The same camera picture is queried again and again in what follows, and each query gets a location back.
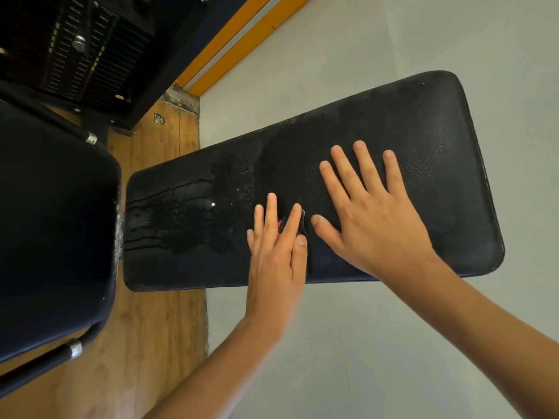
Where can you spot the person's right hand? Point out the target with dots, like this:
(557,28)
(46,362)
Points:
(375,222)

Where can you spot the person's left hand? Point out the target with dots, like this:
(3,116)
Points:
(275,270)

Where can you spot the person's right forearm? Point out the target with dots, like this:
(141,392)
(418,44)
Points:
(489,336)

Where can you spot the person's left forearm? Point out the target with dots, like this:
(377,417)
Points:
(210,379)

